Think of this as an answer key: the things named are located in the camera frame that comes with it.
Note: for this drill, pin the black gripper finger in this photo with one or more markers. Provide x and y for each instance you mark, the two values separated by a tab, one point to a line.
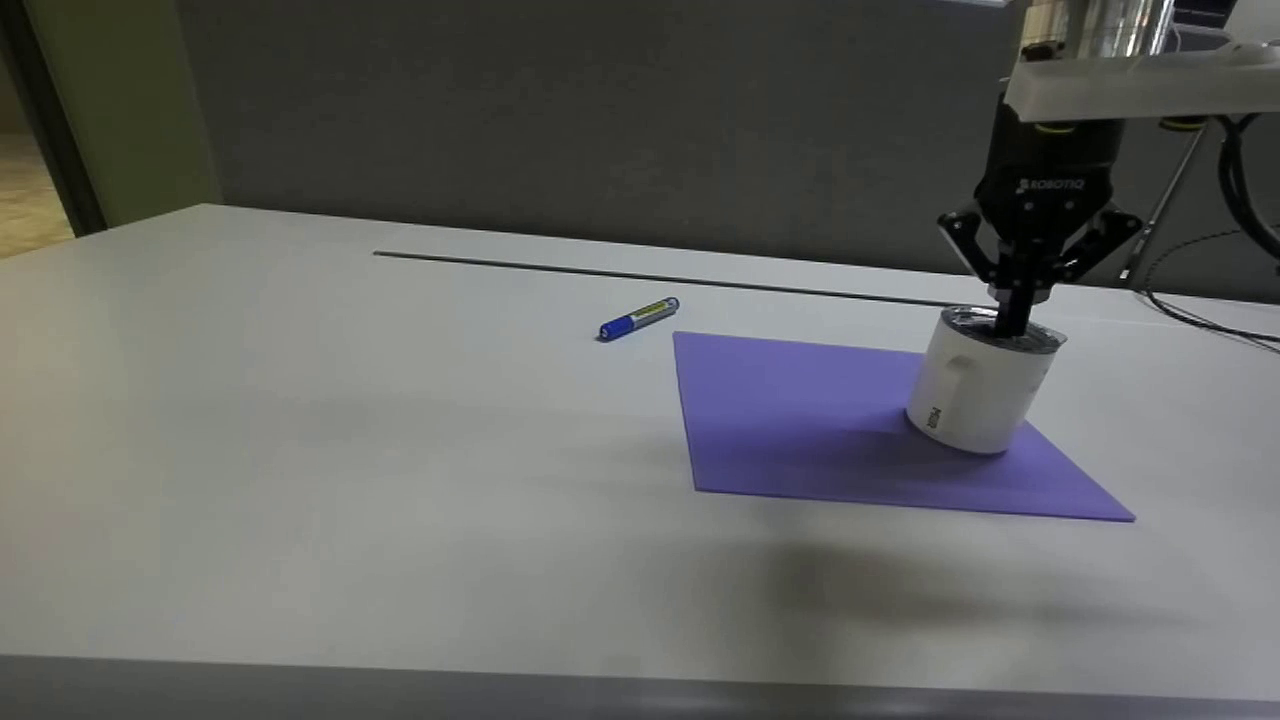
980	247
1097	241

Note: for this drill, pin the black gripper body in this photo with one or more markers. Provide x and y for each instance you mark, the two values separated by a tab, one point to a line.
1048	182

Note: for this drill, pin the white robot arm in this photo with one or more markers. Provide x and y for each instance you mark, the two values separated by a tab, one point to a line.
1147	83

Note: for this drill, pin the small grey partition panel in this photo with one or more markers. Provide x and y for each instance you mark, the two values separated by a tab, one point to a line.
1194	203

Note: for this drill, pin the purple rectangular mat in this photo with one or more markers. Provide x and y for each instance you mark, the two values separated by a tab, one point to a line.
802	427

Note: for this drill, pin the thin metal table strip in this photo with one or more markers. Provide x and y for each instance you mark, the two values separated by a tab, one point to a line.
666	279

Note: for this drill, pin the blue marker pen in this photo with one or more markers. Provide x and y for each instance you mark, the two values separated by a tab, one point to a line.
637	316

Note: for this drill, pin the large grey partition panel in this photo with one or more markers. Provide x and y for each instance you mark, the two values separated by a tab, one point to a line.
603	122

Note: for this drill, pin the dark door frame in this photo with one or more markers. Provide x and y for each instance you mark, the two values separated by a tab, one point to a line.
53	122

